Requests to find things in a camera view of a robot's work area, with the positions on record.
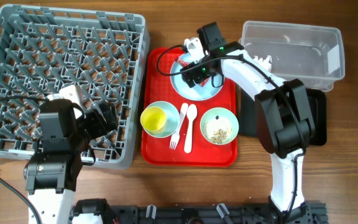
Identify yellow plastic cup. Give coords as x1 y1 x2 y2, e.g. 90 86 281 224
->
140 106 167 134

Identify green bowl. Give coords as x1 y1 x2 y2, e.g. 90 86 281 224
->
200 107 239 146

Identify light blue small bowl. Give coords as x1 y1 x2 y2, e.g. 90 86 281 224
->
143 101 180 138

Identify rice and food scraps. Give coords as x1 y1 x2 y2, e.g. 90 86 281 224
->
204 118 232 144

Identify red snack wrapper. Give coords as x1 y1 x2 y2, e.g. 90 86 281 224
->
175 57 209 87

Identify white napkin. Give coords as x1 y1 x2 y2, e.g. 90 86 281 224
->
253 55 272 72

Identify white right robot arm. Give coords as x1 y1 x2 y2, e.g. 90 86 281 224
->
180 22 315 223

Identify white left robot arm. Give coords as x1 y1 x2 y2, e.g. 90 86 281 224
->
24 99 119 223

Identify grey plastic dishwasher rack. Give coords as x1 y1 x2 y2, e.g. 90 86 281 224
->
0 4 150 169

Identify clear plastic waste bin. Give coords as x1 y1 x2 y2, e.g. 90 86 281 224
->
240 21 345 92

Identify black waste tray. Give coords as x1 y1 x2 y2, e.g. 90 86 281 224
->
238 88 327 146

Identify light blue plate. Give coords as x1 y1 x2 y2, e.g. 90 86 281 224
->
170 74 224 101

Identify white plastic fork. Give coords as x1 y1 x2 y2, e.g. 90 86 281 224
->
170 103 189 150

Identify white plastic spoon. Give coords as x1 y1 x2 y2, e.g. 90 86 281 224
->
184 104 198 154

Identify red plastic tray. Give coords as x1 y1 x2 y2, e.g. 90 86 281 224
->
141 48 237 167

